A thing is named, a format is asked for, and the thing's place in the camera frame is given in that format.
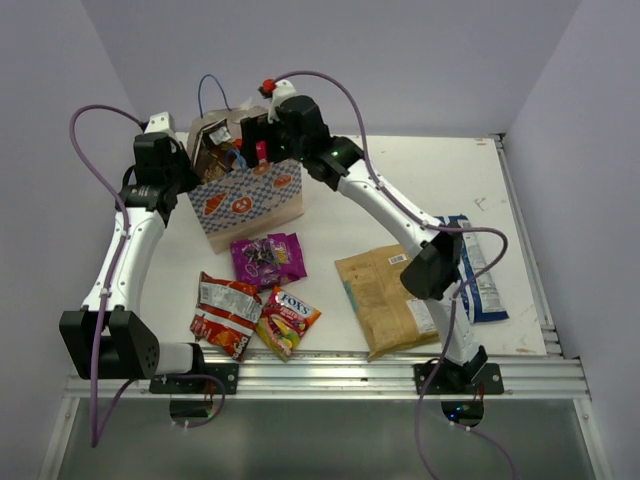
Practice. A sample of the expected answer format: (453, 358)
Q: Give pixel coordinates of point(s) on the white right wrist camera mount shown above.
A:
(276, 92)

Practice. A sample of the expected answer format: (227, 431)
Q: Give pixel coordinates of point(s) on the tan kraft snack bag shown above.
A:
(390, 318)

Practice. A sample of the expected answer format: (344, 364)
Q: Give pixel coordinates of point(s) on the red Doritos bag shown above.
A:
(226, 314)

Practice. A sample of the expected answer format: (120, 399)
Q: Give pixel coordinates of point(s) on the blue checkered paper bag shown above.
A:
(249, 200)

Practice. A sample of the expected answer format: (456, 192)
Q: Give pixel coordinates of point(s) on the pink hand cooked chips bag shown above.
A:
(261, 152)

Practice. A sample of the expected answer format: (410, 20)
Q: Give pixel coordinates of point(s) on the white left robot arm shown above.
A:
(105, 337)

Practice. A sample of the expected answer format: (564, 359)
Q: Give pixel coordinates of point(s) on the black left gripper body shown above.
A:
(181, 172)

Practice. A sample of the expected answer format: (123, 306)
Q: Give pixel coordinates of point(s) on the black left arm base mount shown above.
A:
(195, 377)

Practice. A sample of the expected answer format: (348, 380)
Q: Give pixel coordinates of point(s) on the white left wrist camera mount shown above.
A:
(160, 123)

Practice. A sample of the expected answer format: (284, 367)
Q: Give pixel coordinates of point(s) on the aluminium front rail frame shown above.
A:
(337, 416)

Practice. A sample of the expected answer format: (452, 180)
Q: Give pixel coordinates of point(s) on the blue Doritos bag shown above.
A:
(480, 298)

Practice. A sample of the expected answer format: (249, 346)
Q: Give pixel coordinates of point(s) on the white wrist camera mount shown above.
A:
(160, 123)
(276, 92)

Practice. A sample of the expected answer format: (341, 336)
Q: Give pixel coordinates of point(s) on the purple candy bag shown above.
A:
(273, 260)

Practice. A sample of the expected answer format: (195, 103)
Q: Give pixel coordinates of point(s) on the colourful Fox's candy bag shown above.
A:
(284, 321)

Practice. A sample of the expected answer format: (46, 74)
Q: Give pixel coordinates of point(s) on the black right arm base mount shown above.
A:
(447, 378)

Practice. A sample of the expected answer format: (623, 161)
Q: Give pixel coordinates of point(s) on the brown Kettle chips bag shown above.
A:
(212, 151)

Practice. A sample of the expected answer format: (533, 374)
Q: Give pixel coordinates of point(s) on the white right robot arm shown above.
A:
(432, 275)

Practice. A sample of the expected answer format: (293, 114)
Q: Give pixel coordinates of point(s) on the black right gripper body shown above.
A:
(279, 145)

